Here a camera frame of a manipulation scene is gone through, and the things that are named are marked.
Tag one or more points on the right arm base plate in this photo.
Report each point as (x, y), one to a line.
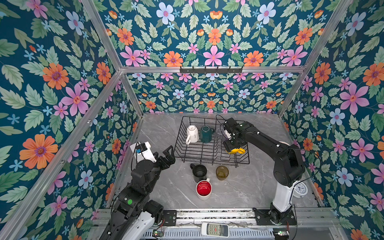
(266, 217)

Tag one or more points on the clear glass cup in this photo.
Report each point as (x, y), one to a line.
(219, 134)

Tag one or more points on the red inside white mug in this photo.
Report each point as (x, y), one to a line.
(204, 189)

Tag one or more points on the black wire dish rack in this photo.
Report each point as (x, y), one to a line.
(209, 149)

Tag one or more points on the white rectangular box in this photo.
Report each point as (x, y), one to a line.
(133, 148)

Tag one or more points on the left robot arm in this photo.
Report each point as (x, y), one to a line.
(134, 212)

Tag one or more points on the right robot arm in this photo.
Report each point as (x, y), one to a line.
(288, 163)

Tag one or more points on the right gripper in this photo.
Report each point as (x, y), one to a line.
(228, 147)

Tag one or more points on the black mug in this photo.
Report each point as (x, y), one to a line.
(199, 172)

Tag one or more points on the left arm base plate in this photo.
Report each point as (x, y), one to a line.
(170, 218)

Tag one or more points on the white remote control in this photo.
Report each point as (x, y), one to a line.
(215, 230)

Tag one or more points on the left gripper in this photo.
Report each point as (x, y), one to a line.
(161, 160)

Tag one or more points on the aluminium frame post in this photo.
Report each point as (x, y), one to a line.
(97, 22)

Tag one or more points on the white round alarm clock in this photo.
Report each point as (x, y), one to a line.
(300, 190)

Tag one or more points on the yellow mug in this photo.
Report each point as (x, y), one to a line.
(237, 151)

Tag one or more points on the amber glass cup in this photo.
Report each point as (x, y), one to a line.
(222, 172)

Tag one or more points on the black hook rail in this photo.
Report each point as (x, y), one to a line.
(211, 70)

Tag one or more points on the green mug cream inside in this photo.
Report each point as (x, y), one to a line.
(206, 134)

